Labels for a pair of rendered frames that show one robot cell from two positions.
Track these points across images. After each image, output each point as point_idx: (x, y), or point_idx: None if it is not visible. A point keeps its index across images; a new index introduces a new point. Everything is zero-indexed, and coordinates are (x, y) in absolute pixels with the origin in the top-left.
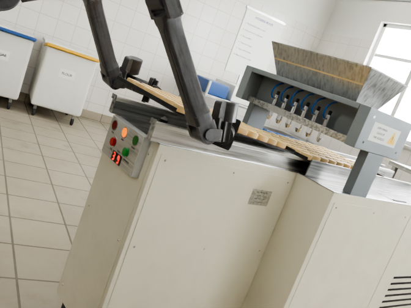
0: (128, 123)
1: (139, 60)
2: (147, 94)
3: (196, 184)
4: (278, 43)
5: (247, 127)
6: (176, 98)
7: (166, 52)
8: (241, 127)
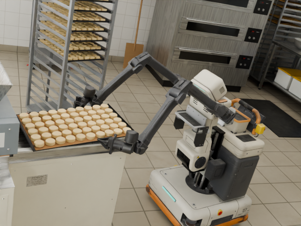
0: (119, 138)
1: (129, 130)
2: (119, 115)
3: None
4: (10, 80)
5: (48, 118)
6: (98, 126)
7: (125, 80)
8: (63, 109)
